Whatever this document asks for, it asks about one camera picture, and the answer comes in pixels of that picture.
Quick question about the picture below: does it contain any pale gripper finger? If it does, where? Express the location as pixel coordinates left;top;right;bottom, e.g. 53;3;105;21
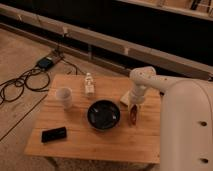
130;104;140;115

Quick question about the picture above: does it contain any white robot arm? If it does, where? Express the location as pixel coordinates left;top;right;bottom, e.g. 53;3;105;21
129;67;213;171

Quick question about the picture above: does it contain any white ceramic cup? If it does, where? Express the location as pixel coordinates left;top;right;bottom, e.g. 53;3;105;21
55;87;72;109

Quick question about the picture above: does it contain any pale sponge block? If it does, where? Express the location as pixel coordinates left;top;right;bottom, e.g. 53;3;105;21
120;92;130;106

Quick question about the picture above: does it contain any black bowl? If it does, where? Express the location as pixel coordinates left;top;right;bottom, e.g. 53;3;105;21
87;100;120;131

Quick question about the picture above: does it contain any small clear bottle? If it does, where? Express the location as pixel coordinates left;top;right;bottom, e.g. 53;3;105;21
84;73;95;96

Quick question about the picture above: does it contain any wooden table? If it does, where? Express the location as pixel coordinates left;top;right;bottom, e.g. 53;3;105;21
25;75;160;163

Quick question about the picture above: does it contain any black rectangular remote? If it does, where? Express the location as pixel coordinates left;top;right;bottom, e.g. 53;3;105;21
41;127;67;143

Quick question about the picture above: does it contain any black power adapter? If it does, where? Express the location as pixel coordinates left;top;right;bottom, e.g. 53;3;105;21
36;50;64;71

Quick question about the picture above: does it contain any black coiled cable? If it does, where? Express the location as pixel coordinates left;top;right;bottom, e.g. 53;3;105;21
0;67;52;105

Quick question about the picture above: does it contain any long wooden rail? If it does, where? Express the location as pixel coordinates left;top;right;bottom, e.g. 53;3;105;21
0;2;213;79

